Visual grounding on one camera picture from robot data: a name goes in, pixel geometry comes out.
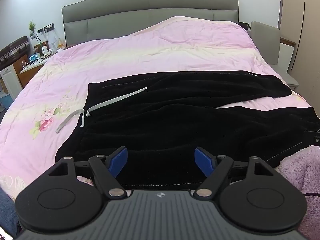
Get small green potted plant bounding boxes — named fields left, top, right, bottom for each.
left=29, top=21, right=36, bottom=40

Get beige wardrobe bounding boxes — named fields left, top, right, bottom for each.
left=278, top=0, right=320, bottom=86

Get fluffy pink blanket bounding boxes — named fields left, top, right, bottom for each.
left=276, top=146, right=319, bottom=239

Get grey chair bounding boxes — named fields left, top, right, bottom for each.
left=249, top=21, right=299, bottom=90

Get white cabinet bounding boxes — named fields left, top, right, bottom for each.
left=1, top=65, right=23, bottom=101

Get black pants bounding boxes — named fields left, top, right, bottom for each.
left=56, top=71, right=319, bottom=189

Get white pants drawstring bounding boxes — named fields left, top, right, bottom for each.
left=55, top=87, right=147, bottom=134

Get pink floral duvet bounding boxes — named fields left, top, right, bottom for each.
left=0, top=16, right=309, bottom=201

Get wooden nightstand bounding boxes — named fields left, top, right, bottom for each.
left=12, top=53, right=53, bottom=88

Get grey upholstered headboard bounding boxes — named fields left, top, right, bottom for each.
left=62, top=0, right=239, bottom=46

